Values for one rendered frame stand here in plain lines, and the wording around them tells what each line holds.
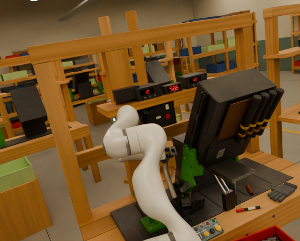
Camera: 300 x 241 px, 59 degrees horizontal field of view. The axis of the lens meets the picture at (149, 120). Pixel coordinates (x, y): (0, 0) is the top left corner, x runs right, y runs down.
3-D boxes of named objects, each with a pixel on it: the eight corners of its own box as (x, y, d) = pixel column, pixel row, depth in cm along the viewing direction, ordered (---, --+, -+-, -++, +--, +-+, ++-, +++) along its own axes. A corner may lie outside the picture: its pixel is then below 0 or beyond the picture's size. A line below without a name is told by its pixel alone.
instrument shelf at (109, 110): (235, 83, 179) (235, 77, 178) (108, 118, 147) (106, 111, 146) (212, 82, 201) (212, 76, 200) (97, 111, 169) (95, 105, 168)
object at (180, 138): (230, 177, 180) (225, 130, 171) (192, 193, 170) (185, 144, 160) (213, 168, 197) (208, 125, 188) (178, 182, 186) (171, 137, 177)
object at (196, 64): (194, 79, 1217) (193, 62, 1197) (207, 79, 1150) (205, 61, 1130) (174, 84, 1157) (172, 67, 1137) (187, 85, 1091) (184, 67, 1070)
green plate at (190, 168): (203, 184, 150) (207, 148, 147) (191, 186, 147) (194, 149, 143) (192, 176, 160) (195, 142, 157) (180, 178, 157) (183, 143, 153)
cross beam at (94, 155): (240, 115, 213) (239, 104, 211) (79, 168, 167) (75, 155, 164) (235, 114, 218) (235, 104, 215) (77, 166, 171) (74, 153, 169)
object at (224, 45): (261, 91, 776) (256, 8, 714) (197, 114, 661) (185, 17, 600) (245, 90, 822) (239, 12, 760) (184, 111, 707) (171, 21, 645)
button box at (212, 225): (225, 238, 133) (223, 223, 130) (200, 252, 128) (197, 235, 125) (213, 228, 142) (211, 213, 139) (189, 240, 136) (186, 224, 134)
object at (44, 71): (260, 150, 217) (252, 26, 191) (78, 223, 163) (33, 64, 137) (251, 147, 225) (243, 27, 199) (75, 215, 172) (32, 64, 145)
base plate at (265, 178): (294, 180, 169) (294, 177, 168) (134, 257, 129) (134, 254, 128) (245, 159, 206) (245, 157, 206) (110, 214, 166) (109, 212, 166)
